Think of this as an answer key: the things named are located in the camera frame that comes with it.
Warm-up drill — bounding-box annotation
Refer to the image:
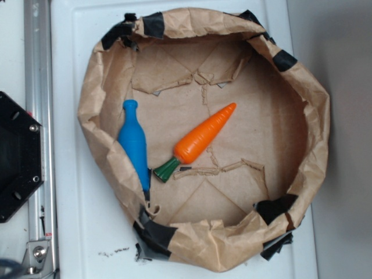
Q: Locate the orange toy carrot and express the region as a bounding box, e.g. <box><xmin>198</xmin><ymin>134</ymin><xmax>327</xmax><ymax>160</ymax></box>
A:
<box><xmin>153</xmin><ymin>103</ymin><xmax>237</xmax><ymax>183</ymax></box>

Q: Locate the blue toy bottle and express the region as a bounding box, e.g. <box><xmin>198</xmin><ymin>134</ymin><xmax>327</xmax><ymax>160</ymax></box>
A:
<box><xmin>118</xmin><ymin>99</ymin><xmax>150</xmax><ymax>193</ymax></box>

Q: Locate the brown paper bag bowl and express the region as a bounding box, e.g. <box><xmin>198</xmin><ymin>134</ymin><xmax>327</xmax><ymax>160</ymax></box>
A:
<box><xmin>78</xmin><ymin>8</ymin><xmax>330</xmax><ymax>272</ymax></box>

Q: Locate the white plastic tray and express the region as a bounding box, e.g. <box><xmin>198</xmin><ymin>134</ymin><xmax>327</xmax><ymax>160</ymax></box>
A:
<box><xmin>51</xmin><ymin>1</ymin><xmax>318</xmax><ymax>278</ymax></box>

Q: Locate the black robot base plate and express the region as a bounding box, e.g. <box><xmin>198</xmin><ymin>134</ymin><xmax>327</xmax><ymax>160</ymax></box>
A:
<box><xmin>1</xmin><ymin>92</ymin><xmax>44</xmax><ymax>223</ymax></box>

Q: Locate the aluminium extrusion rail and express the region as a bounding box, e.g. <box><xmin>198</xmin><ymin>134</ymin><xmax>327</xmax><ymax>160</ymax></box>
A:
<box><xmin>24</xmin><ymin>1</ymin><xmax>60</xmax><ymax>278</ymax></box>

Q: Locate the metal corner bracket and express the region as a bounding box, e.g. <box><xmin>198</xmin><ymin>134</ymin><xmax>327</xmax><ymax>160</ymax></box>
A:
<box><xmin>21</xmin><ymin>240</ymin><xmax>55</xmax><ymax>278</ymax></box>

